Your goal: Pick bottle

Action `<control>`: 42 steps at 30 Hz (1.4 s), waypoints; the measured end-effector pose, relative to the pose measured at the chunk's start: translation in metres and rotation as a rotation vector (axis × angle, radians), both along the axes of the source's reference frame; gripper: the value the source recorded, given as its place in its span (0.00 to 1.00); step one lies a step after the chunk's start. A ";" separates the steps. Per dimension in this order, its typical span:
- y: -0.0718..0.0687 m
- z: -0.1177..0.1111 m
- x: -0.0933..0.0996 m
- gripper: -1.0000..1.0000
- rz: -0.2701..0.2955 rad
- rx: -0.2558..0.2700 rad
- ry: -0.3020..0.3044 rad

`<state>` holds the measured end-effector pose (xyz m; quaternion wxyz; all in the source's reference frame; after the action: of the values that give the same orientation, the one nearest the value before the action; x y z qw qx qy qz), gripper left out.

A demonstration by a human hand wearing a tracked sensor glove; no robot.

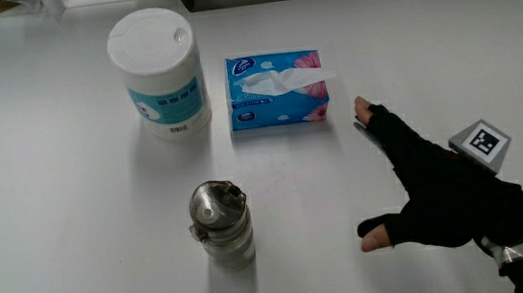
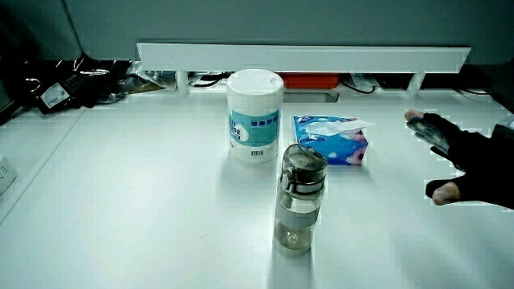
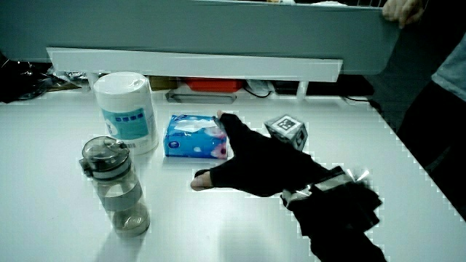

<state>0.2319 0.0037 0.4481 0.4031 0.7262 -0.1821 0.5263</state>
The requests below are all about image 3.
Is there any red box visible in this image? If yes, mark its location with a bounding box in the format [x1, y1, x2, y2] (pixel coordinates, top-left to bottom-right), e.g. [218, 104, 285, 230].
[185, 77, 244, 93]

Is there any shiny wrapped clutter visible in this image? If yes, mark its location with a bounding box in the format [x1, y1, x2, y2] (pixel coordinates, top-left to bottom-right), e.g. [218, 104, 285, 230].
[46, 68, 90, 92]

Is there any blue tissue pack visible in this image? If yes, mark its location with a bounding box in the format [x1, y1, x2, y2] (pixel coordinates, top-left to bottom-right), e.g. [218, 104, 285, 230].
[163, 114, 229, 160]

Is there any clear grey-lidded water bottle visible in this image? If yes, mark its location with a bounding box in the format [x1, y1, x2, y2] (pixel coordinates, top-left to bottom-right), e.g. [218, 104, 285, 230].
[79, 135, 151, 239]

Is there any grey metal tray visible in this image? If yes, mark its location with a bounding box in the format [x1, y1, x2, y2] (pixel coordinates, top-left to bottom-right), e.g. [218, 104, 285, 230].
[165, 90, 238, 106]

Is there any black cable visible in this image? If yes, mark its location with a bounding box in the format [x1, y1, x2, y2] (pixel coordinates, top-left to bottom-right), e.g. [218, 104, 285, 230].
[242, 84, 272, 99]

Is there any white desk shelf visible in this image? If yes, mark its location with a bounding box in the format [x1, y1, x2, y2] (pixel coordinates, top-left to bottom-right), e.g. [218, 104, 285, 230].
[46, 47, 344, 101]

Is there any black bag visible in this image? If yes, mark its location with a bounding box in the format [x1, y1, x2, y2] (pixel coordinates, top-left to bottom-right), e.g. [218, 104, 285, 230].
[0, 52, 52, 105]

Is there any brown cardboard box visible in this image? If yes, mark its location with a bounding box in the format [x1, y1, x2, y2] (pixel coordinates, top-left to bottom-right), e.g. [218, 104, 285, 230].
[148, 75, 179, 92]

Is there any grey desk partition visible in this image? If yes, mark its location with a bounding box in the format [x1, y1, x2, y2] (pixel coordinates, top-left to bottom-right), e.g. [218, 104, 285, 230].
[0, 0, 401, 76]

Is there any white wet wipes canister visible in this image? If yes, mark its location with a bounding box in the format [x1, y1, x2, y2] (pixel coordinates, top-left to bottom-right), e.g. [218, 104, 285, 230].
[92, 71, 159, 156]

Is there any white plastic bag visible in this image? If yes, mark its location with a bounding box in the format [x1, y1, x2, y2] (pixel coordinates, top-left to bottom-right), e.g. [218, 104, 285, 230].
[247, 79, 275, 96]

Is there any person's right hand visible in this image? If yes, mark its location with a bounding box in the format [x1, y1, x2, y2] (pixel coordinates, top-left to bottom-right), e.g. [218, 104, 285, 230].
[189, 111, 346, 199]

